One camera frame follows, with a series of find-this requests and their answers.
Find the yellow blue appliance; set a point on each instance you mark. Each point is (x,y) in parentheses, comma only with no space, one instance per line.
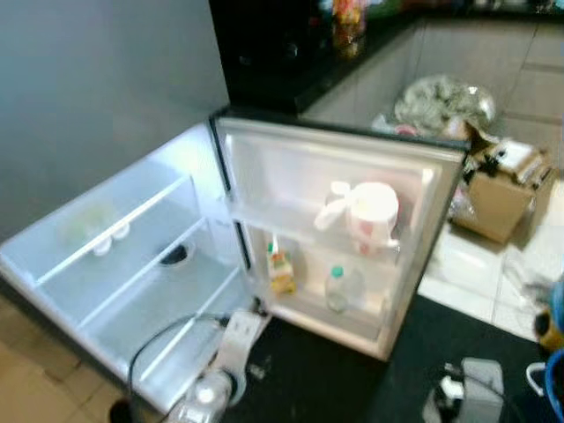
(553,317)

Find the crumpled grey plastic bag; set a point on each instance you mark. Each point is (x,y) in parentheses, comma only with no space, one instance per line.
(441,101)

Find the yellow red snack bag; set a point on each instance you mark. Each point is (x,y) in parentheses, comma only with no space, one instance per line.
(350,22)

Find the yellow juice carton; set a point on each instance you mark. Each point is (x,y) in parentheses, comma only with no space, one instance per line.
(281,273)

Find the clear fridge shelf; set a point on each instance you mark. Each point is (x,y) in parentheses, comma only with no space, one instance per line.
(167,300)
(123,225)

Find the small clear plastic bottle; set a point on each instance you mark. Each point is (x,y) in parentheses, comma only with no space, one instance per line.
(337,291)

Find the black floor mat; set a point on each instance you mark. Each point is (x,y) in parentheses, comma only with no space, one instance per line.
(352,388)

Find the white fridge door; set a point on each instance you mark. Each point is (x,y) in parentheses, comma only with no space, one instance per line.
(291,163)

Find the white pitcher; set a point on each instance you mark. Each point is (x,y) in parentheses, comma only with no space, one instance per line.
(370,216)

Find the small white cup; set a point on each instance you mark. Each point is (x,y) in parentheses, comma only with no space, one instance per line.
(102,246)
(122,231)

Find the black kitchen countertop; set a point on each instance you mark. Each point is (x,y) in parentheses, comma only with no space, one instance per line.
(273,53)

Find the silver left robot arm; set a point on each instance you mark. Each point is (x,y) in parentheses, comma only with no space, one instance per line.
(204,397)

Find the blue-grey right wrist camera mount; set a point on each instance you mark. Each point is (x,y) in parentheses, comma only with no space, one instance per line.
(480,392)

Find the brown cardboard box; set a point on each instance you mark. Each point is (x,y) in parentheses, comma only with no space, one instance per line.
(498,203)

